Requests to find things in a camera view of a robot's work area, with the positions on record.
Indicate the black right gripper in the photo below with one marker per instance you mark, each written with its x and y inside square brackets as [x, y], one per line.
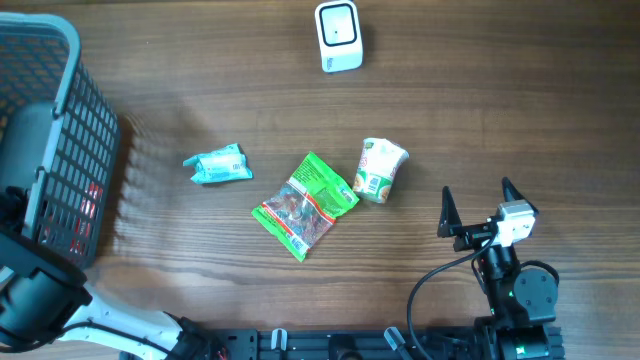
[450, 222]

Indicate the instant noodle cup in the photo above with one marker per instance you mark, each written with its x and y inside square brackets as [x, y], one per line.
[379, 162]

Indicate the green gummy candy bag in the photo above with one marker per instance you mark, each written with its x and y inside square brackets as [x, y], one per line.
[306, 206]

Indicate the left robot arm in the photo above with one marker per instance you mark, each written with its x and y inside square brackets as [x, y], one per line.
[46, 299]

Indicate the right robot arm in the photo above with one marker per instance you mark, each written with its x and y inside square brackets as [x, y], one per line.
[521, 295]

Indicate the white barcode scanner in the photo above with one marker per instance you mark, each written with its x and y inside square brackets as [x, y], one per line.
[339, 36]

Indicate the teal tissue pack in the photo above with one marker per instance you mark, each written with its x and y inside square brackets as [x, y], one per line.
[222, 165]

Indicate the grey plastic basket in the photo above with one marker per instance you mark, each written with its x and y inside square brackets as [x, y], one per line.
[59, 138]

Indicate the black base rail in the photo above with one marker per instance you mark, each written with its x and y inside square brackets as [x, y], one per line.
[447, 343]

